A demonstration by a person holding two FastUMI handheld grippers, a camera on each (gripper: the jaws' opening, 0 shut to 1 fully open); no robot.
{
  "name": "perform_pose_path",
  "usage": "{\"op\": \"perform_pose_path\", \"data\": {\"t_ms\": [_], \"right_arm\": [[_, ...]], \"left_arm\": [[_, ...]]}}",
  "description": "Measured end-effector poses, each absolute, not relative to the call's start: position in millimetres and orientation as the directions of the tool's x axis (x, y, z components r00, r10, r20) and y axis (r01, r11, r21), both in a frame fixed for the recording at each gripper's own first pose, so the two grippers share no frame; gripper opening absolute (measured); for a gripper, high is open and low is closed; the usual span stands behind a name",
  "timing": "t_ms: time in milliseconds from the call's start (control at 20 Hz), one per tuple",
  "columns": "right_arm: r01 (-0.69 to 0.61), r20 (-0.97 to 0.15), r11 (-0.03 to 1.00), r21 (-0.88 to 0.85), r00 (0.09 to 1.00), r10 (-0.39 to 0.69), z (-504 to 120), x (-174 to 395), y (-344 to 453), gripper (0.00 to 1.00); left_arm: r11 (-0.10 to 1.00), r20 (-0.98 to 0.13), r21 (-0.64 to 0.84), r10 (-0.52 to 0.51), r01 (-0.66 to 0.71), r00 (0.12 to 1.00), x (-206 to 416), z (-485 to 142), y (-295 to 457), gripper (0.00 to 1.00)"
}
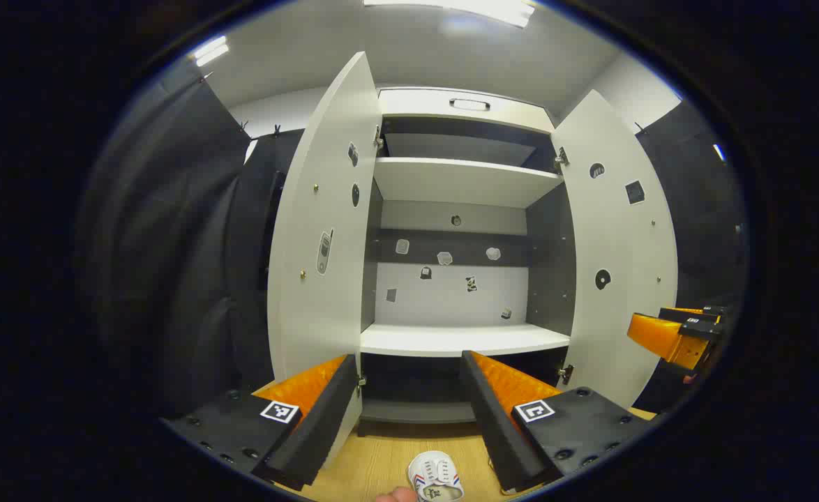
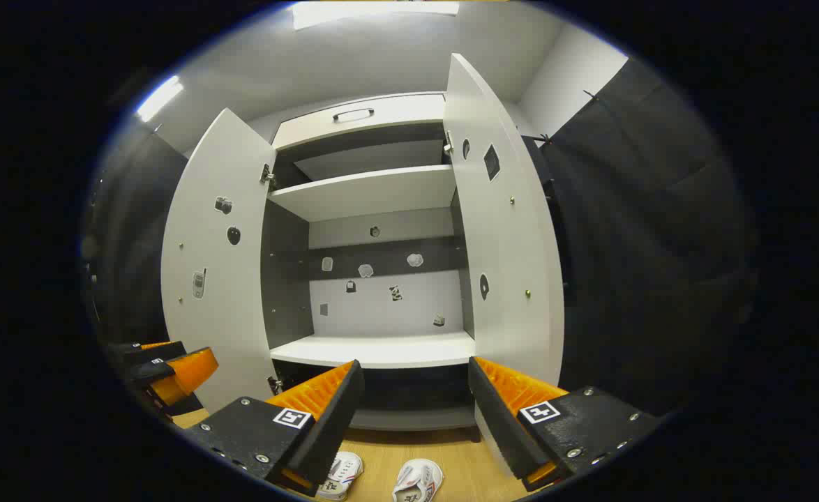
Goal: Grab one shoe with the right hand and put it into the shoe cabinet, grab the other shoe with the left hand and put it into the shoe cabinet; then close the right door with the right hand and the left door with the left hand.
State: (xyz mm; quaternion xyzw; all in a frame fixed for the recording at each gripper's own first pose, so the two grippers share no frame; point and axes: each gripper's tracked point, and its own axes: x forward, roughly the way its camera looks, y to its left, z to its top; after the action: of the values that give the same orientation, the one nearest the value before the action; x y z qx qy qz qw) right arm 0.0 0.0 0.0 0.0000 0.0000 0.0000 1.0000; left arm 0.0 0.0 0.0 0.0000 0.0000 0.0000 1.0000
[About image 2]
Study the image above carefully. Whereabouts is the white cabinet shelf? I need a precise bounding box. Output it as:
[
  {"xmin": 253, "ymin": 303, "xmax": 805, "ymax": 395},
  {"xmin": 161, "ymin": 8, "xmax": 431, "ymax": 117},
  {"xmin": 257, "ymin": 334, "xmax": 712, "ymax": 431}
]
[
  {"xmin": 270, "ymin": 331, "xmax": 476, "ymax": 369},
  {"xmin": 268, "ymin": 165, "xmax": 458, "ymax": 222}
]

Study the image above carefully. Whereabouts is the white cabinet door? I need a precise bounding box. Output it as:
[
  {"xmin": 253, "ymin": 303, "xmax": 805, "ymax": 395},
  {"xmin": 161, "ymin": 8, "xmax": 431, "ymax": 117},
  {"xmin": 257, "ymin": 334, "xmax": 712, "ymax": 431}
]
[
  {"xmin": 160, "ymin": 108, "xmax": 278, "ymax": 413},
  {"xmin": 443, "ymin": 53, "xmax": 565, "ymax": 480}
]

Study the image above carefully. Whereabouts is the white shoe cabinet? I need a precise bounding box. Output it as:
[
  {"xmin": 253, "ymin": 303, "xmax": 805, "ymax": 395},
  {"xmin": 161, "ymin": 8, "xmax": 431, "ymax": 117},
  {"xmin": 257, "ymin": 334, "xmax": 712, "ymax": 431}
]
[{"xmin": 263, "ymin": 92, "xmax": 483, "ymax": 443}]

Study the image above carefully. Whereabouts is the white sneaker shoe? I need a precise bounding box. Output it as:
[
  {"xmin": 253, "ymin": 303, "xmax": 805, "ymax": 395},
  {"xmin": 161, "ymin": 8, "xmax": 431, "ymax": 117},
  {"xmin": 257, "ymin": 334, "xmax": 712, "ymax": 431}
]
[
  {"xmin": 391, "ymin": 458, "xmax": 445, "ymax": 502},
  {"xmin": 315, "ymin": 451, "xmax": 365, "ymax": 501}
]

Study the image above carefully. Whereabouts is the small ceiling light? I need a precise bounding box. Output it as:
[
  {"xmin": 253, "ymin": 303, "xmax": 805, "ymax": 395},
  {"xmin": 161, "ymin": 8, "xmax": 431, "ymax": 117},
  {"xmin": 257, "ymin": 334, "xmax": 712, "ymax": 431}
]
[{"xmin": 136, "ymin": 75, "xmax": 184, "ymax": 123}]

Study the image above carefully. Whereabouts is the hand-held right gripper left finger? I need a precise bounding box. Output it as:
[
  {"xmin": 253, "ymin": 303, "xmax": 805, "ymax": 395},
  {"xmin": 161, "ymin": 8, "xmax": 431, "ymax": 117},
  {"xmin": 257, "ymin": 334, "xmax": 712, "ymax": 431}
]
[{"xmin": 185, "ymin": 359, "xmax": 366, "ymax": 497}]

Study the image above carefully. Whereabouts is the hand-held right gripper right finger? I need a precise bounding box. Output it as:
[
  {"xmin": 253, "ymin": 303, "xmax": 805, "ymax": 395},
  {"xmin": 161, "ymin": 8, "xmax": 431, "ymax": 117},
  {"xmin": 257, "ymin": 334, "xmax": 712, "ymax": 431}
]
[{"xmin": 467, "ymin": 356, "xmax": 661, "ymax": 492}]

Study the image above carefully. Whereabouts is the white cabinet drawer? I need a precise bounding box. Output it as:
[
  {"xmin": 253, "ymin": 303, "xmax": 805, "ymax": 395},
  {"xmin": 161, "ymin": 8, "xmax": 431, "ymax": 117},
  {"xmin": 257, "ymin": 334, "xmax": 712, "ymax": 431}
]
[{"xmin": 272, "ymin": 93, "xmax": 446, "ymax": 151}]

